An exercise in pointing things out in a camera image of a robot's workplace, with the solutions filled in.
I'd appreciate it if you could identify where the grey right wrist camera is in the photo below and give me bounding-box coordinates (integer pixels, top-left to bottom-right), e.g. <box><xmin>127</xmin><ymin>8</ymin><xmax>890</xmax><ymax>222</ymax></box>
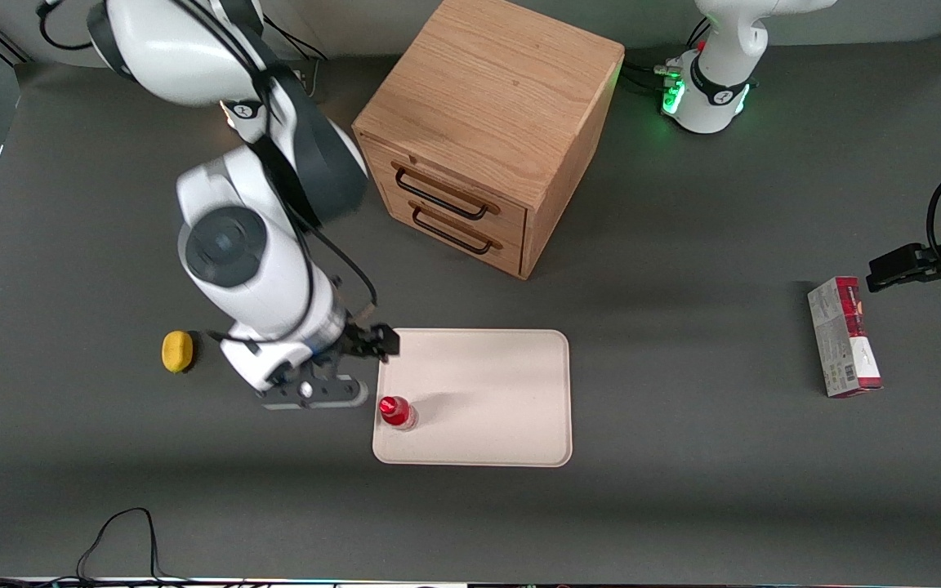
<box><xmin>256</xmin><ymin>374</ymin><xmax>370</xmax><ymax>411</ymax></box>

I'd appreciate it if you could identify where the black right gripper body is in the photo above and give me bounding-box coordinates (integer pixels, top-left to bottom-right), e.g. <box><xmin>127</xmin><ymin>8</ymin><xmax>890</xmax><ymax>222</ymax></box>
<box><xmin>307</xmin><ymin>325</ymin><xmax>367</xmax><ymax>381</ymax></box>

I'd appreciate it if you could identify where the black drawer handle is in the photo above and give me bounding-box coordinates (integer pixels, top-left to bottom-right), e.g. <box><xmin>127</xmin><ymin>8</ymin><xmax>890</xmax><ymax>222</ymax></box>
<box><xmin>410</xmin><ymin>204</ymin><xmax>494</xmax><ymax>256</ymax></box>
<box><xmin>393</xmin><ymin>163</ymin><xmax>492</xmax><ymax>221</ymax></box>

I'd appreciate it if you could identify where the yellow lemon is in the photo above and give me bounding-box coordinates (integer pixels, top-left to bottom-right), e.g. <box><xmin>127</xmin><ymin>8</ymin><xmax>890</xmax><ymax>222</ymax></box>
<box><xmin>162</xmin><ymin>330</ymin><xmax>194</xmax><ymax>374</ymax></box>

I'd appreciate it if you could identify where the cream plastic tray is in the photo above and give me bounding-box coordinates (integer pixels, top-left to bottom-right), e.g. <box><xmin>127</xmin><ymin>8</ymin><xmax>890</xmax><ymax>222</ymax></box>
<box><xmin>372</xmin><ymin>328</ymin><xmax>573</xmax><ymax>468</ymax></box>

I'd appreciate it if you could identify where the black left arm base cable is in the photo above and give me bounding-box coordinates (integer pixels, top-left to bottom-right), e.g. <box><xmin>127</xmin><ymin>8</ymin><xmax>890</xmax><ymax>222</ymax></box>
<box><xmin>622</xmin><ymin>61</ymin><xmax>681</xmax><ymax>97</ymax></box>

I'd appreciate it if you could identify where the black cable at table edge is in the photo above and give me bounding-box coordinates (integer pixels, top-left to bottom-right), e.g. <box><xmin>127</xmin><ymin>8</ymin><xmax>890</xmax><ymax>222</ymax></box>
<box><xmin>0</xmin><ymin>507</ymin><xmax>194</xmax><ymax>588</ymax></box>

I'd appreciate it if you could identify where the wooden drawer cabinet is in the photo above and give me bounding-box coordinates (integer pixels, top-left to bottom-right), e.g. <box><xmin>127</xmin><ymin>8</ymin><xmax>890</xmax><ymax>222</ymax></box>
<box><xmin>352</xmin><ymin>0</ymin><xmax>626</xmax><ymax>281</ymax></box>

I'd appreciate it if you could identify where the black arm base cable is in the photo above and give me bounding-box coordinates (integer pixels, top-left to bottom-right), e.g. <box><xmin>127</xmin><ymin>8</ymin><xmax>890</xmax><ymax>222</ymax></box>
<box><xmin>622</xmin><ymin>61</ymin><xmax>681</xmax><ymax>97</ymax></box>
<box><xmin>262</xmin><ymin>16</ymin><xmax>328</xmax><ymax>99</ymax></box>

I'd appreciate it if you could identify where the red and white carton box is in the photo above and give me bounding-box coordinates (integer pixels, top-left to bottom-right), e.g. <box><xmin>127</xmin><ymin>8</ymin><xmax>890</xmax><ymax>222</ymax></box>
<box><xmin>807</xmin><ymin>276</ymin><xmax>884</xmax><ymax>399</ymax></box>

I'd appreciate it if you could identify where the black right arm base cable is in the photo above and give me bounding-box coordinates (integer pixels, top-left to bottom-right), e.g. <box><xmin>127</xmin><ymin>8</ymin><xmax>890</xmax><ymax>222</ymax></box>
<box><xmin>262</xmin><ymin>16</ymin><xmax>328</xmax><ymax>99</ymax></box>

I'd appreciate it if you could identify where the red coke bottle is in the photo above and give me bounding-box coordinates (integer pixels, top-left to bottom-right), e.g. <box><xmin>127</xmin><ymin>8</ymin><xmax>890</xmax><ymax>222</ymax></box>
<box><xmin>378</xmin><ymin>395</ymin><xmax>419</xmax><ymax>432</ymax></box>

